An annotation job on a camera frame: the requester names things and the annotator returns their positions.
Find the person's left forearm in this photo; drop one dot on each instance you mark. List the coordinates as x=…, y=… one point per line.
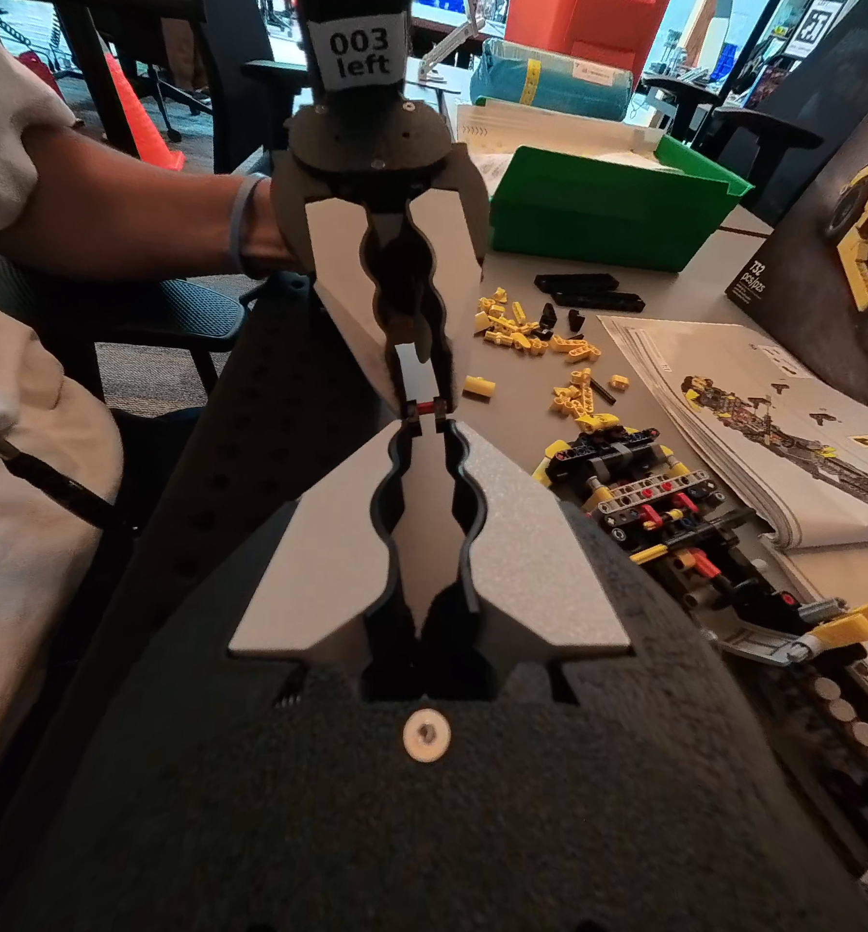
x=113, y=211

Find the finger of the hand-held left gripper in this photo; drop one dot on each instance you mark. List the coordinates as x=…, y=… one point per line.
x=459, y=255
x=339, y=277

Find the person's left hand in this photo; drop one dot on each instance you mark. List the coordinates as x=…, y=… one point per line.
x=270, y=233

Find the white cardboard sheet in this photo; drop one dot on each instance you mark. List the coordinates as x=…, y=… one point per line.
x=550, y=127

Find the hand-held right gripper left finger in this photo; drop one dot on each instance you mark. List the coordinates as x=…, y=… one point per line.
x=317, y=582

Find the pile of yellow lego pieces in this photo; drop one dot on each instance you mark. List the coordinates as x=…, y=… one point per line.
x=521, y=335

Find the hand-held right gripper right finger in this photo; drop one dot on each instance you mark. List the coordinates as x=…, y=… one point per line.
x=550, y=582

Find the stack of black lego beams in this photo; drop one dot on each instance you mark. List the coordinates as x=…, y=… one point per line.
x=586, y=287

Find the black armrest office chair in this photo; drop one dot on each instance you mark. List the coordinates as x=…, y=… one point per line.
x=739, y=138

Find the yellow toy car set box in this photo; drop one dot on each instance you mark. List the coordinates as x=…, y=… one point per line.
x=805, y=255

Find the orange traffic cone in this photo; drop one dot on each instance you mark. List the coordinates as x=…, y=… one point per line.
x=142, y=124

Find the light blue plastic bag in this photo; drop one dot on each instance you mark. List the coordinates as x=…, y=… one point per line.
x=550, y=80

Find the green plastic bin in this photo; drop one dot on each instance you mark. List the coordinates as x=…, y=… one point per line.
x=608, y=211

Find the black dimpled pad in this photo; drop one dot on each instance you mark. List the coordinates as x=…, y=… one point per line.
x=259, y=437

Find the lego car chassis model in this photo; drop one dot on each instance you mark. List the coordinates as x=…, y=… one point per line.
x=659, y=524

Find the open instruction booklet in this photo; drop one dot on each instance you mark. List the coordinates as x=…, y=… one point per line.
x=754, y=422

